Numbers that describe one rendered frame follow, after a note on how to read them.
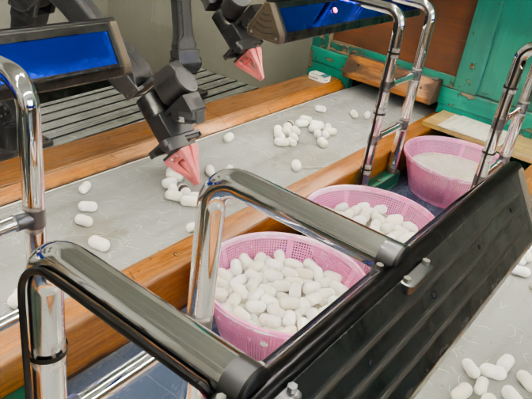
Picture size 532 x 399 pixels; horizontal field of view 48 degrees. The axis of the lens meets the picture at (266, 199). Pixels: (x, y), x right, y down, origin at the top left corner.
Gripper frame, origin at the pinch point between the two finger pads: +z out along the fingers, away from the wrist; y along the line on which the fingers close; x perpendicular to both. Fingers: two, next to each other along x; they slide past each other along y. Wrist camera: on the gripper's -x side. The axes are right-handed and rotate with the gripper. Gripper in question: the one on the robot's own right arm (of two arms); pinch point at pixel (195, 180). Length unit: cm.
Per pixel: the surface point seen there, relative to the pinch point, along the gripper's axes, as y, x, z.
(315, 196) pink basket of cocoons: 12.7, -14.3, 14.6
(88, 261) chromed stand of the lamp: -65, -60, 13
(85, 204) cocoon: -22.7, 3.6, -4.1
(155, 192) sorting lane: -7.8, 3.3, -1.4
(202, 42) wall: 163, 119, -91
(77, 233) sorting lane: -27.8, 1.8, 0.6
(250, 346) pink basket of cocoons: -25.7, -20.7, 29.1
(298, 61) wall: 168, 75, -50
